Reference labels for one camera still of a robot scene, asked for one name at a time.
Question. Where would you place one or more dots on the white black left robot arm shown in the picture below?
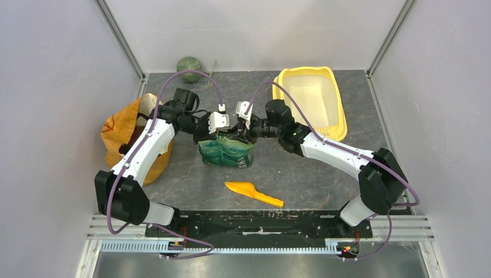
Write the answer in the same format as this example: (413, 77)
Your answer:
(138, 137)

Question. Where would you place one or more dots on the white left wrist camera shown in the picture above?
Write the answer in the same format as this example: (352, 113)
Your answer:
(218, 120)

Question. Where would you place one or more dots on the orange plastic litter scoop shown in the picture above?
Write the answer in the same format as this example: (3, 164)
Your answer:
(248, 189)

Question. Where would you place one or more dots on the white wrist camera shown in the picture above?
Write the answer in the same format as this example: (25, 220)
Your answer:
(244, 112)
(218, 120)

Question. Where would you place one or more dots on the orange fabric bag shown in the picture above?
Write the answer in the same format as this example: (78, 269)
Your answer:
(122, 129)

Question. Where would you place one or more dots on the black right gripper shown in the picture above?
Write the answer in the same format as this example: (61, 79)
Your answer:
(242, 134)

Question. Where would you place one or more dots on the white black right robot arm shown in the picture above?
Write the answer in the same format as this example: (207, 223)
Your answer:
(379, 175)

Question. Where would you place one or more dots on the yellow plastic litter box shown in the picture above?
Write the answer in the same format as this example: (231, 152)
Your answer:
(316, 92)

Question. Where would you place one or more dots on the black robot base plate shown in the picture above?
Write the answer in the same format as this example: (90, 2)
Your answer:
(318, 224)

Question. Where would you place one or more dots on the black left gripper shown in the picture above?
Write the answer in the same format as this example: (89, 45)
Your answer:
(205, 136)

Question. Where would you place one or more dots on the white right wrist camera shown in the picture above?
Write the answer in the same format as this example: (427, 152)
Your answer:
(244, 112)

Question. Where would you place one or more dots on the green cat litter bag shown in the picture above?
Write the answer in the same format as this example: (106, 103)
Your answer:
(225, 152)

